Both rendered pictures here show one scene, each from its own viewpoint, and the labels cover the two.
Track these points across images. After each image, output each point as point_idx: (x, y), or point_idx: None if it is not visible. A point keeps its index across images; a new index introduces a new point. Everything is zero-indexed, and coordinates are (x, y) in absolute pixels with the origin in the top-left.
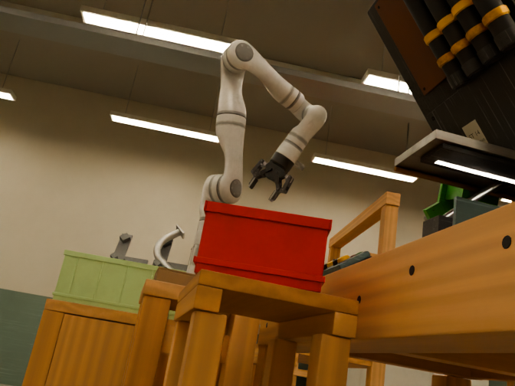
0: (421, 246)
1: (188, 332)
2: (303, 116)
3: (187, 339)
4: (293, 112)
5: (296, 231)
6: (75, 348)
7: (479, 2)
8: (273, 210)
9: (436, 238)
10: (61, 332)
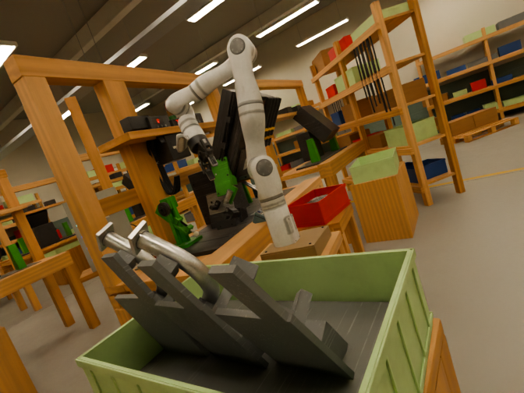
0: (301, 196)
1: (353, 219)
2: (186, 107)
3: (354, 221)
4: (191, 101)
5: (321, 192)
6: None
7: (273, 131)
8: (327, 186)
9: (302, 193)
10: None
